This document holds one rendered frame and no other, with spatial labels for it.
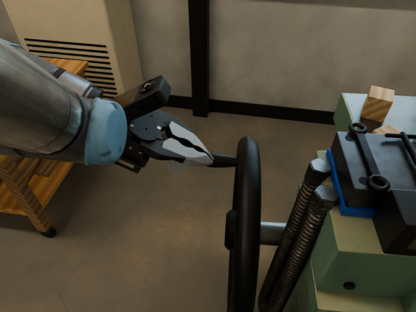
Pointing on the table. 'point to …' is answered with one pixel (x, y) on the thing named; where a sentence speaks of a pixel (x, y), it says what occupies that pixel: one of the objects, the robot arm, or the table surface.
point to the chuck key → (405, 142)
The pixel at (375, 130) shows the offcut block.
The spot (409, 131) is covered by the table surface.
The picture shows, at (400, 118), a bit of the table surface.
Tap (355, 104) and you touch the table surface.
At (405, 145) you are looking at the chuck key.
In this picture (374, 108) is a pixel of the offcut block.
